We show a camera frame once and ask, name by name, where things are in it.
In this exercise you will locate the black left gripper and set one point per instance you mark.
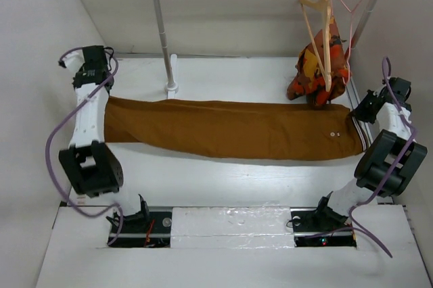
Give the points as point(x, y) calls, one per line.
point(81, 70)

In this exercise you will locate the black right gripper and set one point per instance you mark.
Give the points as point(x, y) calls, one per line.
point(360, 111)

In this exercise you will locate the brown trousers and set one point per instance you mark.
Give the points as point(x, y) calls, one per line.
point(239, 130)

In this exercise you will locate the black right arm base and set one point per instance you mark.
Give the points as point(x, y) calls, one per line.
point(320, 227)

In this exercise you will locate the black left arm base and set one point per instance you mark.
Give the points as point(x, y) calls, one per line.
point(149, 227)

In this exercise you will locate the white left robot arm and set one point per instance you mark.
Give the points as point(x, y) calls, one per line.
point(89, 164)

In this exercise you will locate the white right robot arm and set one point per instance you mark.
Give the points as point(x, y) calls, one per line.
point(390, 162)

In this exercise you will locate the orange patterned garment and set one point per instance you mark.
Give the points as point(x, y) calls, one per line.
point(309, 81)

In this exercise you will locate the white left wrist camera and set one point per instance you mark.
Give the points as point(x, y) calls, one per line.
point(72, 60)

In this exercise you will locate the pink wire hanger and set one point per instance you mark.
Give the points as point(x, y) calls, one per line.
point(346, 79)

